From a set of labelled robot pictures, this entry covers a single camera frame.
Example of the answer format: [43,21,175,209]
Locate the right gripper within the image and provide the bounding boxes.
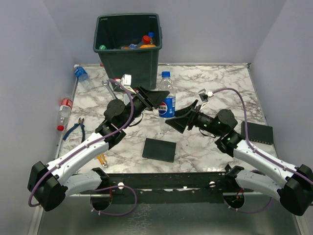
[165,99,223,137]

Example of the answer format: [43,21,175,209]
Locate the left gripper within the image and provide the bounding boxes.
[122,85,169,129]

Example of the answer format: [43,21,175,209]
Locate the Pepsi bottle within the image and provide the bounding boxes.
[158,71,176,134]

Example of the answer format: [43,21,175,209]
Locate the orange object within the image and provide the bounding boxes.
[140,44,156,48]

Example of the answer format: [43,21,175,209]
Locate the blue cap water bottle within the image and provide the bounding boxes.
[129,44,137,49]

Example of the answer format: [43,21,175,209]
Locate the small red cap bottle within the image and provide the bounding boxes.
[136,35,151,48]

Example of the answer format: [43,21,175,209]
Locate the blue label water bottle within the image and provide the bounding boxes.
[148,32,155,45]

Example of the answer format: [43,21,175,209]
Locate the green crushed bottle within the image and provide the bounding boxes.
[99,45,107,50]

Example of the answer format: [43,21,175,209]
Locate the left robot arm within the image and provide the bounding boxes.
[27,86,169,212]

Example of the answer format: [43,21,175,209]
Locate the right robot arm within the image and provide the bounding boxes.
[165,101,313,216]

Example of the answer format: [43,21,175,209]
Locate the dark green bin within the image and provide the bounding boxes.
[93,13,162,90]

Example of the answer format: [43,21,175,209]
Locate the white smartphone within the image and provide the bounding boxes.
[123,94,132,105]

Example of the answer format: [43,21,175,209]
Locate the black flat box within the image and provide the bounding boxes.
[142,138,177,163]

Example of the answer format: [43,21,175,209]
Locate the steel wrench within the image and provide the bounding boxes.
[102,80,117,99]

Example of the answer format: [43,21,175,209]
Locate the blue water bottle far left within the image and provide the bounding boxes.
[74,65,94,90]

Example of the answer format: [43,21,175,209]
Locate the yellow utility knife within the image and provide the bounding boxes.
[97,154,108,168]

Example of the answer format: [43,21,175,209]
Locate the black box at right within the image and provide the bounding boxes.
[247,122,274,145]

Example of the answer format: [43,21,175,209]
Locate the red cola bottle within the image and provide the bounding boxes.
[57,95,73,132]

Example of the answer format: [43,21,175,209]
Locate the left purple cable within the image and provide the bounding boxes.
[28,78,137,216]

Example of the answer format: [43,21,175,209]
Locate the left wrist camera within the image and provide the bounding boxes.
[115,74,134,93]

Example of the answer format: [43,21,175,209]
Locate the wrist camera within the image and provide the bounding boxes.
[115,74,134,93]
[198,89,214,109]

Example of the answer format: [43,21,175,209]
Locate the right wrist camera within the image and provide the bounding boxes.
[198,89,214,109]

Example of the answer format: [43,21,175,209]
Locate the black mounting rail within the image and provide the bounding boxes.
[80,171,245,205]

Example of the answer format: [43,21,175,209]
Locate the blue handled pliers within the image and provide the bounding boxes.
[63,117,86,144]

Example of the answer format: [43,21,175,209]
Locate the aluminium frame rail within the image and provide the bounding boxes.
[26,195,111,235]

